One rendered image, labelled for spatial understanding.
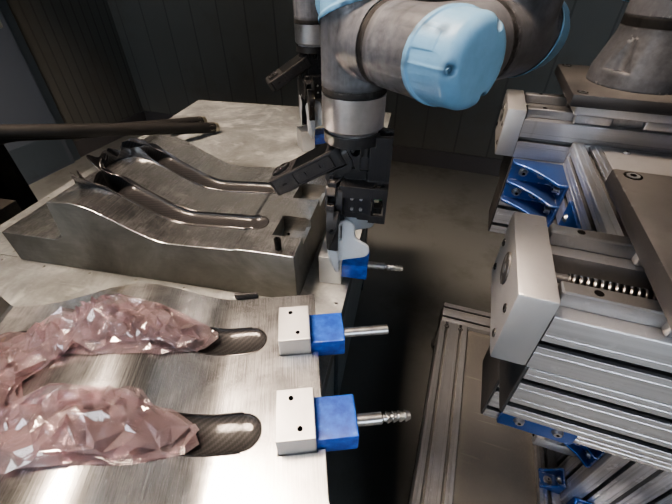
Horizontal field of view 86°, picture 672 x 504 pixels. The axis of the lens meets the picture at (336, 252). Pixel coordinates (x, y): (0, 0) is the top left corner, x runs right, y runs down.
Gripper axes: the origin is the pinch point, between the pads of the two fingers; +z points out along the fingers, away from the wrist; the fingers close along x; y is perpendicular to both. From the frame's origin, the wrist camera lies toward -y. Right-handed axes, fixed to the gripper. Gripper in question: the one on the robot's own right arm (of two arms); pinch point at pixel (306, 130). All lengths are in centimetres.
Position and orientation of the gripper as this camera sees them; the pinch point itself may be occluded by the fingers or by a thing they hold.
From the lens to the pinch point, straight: 102.2
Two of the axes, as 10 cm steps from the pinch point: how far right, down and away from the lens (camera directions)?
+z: 0.0, 7.7, 6.4
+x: -3.5, -6.0, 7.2
